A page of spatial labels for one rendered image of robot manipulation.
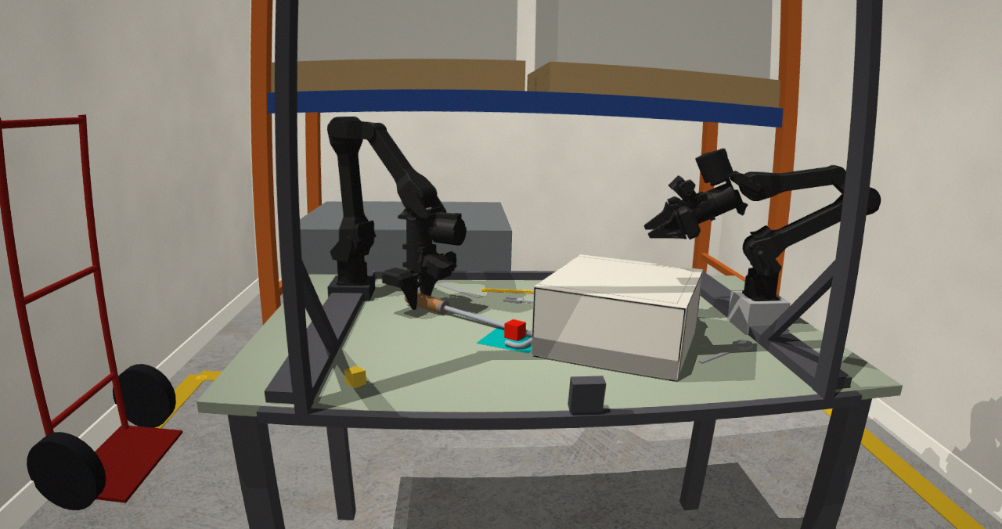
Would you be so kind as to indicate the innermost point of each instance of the small yellow cube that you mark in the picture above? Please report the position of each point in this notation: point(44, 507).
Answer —
point(355, 376)

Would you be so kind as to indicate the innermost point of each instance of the grey spoon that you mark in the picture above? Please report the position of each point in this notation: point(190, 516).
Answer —
point(744, 346)

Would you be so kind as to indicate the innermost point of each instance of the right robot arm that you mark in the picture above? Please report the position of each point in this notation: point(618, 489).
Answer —
point(763, 246)

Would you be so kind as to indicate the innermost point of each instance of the red block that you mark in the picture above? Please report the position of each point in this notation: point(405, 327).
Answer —
point(514, 330)

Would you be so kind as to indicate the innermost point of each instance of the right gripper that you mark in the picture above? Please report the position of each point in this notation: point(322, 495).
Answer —
point(666, 226)

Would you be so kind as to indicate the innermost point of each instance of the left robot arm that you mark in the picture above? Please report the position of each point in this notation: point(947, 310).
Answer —
point(356, 233)

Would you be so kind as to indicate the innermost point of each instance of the large cream box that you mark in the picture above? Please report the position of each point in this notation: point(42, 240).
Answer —
point(629, 316)

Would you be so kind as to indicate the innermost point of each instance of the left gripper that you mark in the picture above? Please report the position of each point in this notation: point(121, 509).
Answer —
point(404, 278)

